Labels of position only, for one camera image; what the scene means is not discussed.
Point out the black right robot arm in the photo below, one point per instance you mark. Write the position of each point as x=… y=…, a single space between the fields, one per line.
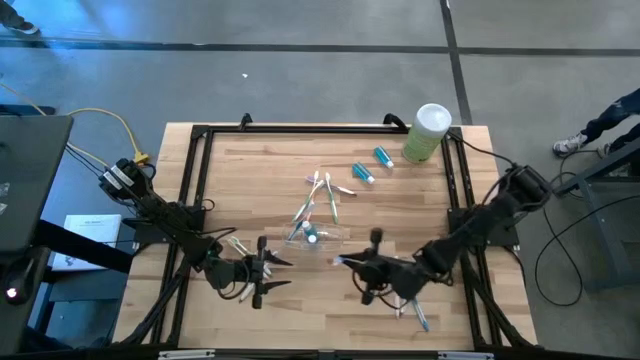
x=480 y=225

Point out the black device with light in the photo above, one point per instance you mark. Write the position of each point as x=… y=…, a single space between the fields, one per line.
x=20 y=280

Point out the black desk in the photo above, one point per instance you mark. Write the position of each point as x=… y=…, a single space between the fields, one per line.
x=30 y=175

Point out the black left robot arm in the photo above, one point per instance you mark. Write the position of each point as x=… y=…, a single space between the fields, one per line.
x=165 y=215

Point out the grey metal stand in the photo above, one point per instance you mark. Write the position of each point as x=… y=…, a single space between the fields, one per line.
x=607 y=225

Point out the black support beam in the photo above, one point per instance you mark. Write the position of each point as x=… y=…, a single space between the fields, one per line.
x=80 y=247

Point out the silver corner bracket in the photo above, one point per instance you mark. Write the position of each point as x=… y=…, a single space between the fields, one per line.
x=465 y=355
x=185 y=354

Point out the black aluminium table frame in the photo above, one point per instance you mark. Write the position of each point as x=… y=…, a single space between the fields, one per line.
x=320 y=129

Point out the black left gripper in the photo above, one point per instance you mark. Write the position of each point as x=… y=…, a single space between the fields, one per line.
x=227 y=272

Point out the green disinfecting wipes canister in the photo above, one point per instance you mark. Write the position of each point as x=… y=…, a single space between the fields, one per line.
x=425 y=140

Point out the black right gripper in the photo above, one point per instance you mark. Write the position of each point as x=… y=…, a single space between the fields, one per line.
x=400 y=280

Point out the white booklet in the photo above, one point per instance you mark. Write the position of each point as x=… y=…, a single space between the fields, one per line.
x=95 y=230

